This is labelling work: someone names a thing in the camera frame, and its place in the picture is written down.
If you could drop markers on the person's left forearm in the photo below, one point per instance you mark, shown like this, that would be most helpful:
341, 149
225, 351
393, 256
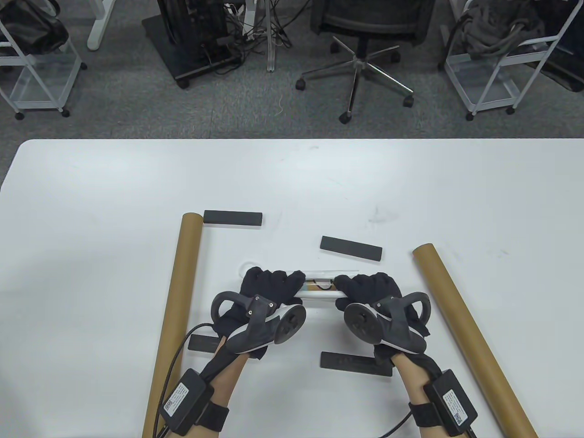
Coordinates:
228, 383

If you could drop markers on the black office chair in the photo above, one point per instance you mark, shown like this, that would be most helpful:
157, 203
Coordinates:
365, 18

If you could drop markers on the white desk leg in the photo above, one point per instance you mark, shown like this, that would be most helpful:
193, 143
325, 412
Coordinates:
96, 36

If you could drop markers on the clear acrylic post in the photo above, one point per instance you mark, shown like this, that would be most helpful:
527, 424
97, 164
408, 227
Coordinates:
271, 54

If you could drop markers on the person's right hand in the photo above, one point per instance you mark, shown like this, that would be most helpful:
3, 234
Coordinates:
369, 285

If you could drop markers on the black rectangular bar weight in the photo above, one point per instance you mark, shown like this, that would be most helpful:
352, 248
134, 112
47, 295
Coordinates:
203, 343
232, 218
351, 247
346, 362

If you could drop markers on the black rolling equipment cart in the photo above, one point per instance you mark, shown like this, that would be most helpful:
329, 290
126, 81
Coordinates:
191, 32

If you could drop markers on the person's left hand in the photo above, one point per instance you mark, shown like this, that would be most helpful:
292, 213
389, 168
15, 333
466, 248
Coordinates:
269, 283

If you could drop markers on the black wrist sensor box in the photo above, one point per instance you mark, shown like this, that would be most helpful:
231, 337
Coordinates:
186, 401
451, 404

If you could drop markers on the grey handheld controller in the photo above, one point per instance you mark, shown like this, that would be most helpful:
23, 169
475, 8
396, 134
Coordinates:
262, 328
360, 321

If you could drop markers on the black bag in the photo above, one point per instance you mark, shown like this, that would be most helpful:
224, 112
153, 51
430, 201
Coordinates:
32, 27

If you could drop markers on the brown cardboard mailing tube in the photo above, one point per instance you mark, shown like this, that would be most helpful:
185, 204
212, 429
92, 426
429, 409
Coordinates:
456, 310
182, 273

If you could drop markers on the grey bag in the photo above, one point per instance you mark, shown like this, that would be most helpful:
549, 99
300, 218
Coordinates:
497, 27

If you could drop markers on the black equipment base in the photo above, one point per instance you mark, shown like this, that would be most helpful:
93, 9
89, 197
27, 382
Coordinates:
568, 54

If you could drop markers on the person's right forearm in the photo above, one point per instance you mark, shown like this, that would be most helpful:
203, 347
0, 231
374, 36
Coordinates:
410, 383

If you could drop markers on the colourful cartoon poster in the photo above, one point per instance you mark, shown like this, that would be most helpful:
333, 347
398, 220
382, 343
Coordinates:
319, 295

